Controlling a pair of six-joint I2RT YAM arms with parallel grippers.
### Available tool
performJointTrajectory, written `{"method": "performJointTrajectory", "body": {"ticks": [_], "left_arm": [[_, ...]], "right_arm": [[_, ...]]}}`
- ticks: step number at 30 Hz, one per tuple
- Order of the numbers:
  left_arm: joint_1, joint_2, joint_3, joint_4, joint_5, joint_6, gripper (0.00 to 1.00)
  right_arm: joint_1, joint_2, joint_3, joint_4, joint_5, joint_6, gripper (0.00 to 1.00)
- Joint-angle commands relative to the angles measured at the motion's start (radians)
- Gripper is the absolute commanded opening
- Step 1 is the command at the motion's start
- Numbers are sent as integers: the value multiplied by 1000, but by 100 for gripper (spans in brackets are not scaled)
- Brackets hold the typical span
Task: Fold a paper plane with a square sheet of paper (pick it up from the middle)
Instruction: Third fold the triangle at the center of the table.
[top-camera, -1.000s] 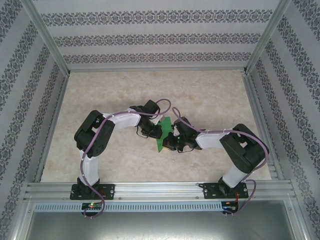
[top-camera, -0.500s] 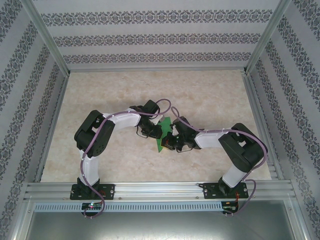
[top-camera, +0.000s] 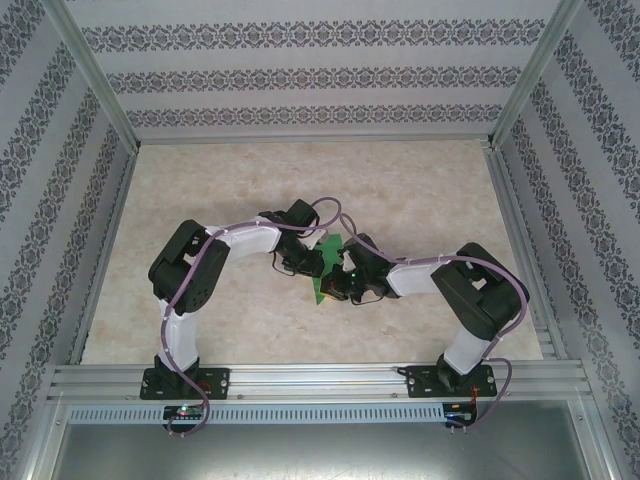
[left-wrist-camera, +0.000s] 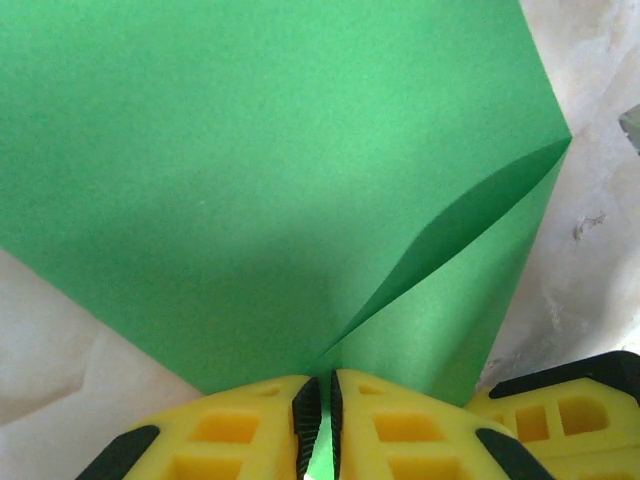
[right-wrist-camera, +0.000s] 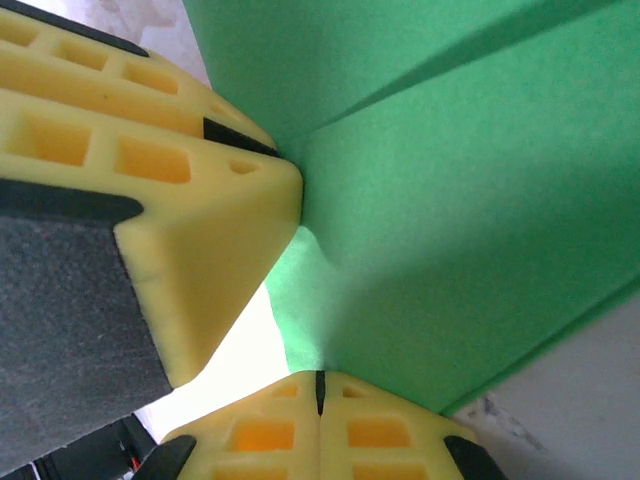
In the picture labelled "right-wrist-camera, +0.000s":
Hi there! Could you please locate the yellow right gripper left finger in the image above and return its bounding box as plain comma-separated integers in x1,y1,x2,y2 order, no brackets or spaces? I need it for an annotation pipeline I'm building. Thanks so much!
144,372,321,480

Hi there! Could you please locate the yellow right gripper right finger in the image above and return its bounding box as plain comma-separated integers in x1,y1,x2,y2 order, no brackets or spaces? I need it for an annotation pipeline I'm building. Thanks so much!
317,369,507,480

